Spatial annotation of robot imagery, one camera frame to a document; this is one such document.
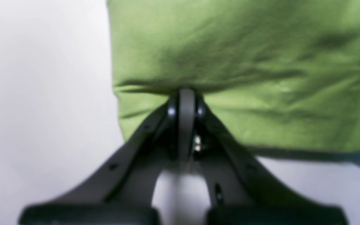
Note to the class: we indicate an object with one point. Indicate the green T-shirt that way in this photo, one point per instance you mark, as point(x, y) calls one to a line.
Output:
point(282, 74)

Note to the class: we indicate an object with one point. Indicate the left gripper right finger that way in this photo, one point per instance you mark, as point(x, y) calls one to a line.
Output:
point(242, 191)

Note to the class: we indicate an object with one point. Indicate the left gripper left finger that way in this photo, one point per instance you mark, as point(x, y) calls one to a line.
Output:
point(120, 192)

